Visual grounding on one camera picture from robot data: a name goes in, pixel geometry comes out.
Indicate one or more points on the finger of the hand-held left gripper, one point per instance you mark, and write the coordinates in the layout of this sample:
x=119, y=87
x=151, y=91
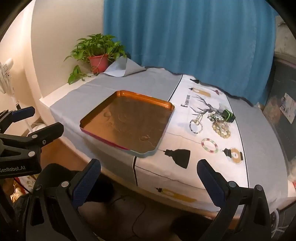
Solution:
x=47, y=132
x=23, y=113

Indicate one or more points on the grey white printed tablecloth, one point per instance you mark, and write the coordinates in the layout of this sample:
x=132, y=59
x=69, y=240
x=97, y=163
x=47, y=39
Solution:
x=150, y=81

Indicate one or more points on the green plant in red pot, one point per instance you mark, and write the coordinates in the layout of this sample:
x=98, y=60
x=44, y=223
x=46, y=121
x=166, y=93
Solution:
x=99, y=62

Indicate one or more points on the white standing fan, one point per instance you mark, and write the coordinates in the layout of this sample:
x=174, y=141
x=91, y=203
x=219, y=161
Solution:
x=7, y=69

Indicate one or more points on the pearl hair clip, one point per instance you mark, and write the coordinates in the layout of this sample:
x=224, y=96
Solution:
x=200, y=114

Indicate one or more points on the black green watch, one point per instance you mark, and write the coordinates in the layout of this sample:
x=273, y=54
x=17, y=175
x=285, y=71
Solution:
x=227, y=115

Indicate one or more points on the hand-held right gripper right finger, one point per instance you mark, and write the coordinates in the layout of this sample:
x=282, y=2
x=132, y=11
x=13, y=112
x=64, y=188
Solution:
x=211, y=184

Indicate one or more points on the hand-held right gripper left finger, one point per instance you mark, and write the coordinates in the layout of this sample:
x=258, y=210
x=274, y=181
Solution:
x=85, y=184

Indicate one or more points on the orange metal tray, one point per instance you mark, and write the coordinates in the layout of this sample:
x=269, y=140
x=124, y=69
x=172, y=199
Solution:
x=124, y=120

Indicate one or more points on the blue curtain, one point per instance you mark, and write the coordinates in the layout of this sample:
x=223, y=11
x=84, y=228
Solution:
x=185, y=34

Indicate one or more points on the clear plastic storage box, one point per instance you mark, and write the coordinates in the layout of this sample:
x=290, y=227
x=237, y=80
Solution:
x=277, y=111

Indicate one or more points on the person's black trousers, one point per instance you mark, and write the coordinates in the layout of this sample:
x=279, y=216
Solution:
x=101, y=192

